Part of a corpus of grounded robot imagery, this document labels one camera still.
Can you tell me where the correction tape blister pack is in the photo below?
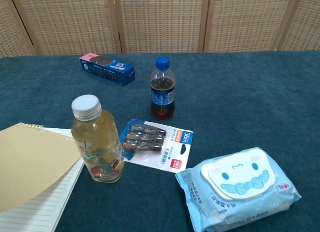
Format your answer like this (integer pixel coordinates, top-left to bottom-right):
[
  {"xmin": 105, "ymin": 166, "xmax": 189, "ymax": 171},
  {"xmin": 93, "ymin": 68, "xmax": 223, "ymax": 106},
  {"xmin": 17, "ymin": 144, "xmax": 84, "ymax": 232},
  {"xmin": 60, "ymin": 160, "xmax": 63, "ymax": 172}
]
[{"xmin": 119, "ymin": 119, "xmax": 195, "ymax": 174}]

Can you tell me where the woven bamboo folding screen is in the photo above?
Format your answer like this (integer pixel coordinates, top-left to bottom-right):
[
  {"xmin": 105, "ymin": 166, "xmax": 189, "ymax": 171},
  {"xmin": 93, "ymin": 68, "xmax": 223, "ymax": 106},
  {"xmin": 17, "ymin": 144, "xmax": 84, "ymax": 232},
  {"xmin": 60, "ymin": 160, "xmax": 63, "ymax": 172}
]
[{"xmin": 0, "ymin": 0, "xmax": 320, "ymax": 59}]

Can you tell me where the light blue wet wipes pack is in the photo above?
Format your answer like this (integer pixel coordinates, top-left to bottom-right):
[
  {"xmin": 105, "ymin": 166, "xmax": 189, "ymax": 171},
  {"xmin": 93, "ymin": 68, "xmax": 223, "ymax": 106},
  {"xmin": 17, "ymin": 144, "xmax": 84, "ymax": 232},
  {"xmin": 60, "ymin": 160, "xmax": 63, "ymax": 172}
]
[{"xmin": 174, "ymin": 146, "xmax": 303, "ymax": 232}]

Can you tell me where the blue pink cookie box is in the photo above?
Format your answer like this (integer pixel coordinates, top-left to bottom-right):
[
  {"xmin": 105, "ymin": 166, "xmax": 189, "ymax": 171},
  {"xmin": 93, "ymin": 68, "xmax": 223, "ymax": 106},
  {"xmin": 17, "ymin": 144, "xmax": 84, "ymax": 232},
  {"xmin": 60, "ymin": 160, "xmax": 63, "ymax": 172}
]
[{"xmin": 78, "ymin": 53, "xmax": 136, "ymax": 87}]

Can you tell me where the dark teal table cloth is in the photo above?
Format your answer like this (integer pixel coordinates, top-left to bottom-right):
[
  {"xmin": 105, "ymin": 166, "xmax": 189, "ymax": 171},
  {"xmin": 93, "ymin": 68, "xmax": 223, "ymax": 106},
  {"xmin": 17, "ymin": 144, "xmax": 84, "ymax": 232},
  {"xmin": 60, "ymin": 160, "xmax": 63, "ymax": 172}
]
[{"xmin": 0, "ymin": 50, "xmax": 320, "ymax": 232}]

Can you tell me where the yellow tea bottle white cap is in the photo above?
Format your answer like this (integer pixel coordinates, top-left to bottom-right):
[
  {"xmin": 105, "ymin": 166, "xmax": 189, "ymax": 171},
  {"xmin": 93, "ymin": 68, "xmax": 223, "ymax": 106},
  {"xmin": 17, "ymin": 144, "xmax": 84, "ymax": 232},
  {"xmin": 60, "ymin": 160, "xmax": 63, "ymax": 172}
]
[{"xmin": 70, "ymin": 94, "xmax": 126, "ymax": 184}]

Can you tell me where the cola bottle blue cap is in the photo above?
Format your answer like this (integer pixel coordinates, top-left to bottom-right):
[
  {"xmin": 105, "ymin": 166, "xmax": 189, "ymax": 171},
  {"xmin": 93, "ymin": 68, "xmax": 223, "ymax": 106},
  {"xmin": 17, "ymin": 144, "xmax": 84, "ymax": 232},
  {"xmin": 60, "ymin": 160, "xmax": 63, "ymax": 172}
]
[{"xmin": 149, "ymin": 56, "xmax": 177, "ymax": 120}]

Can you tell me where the tan spiral notebook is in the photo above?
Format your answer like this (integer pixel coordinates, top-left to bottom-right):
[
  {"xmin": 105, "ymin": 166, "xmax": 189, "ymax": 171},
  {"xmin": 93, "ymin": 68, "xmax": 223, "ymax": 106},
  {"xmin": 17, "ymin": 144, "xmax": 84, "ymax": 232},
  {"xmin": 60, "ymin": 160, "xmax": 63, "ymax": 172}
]
[{"xmin": 0, "ymin": 121, "xmax": 86, "ymax": 232}]

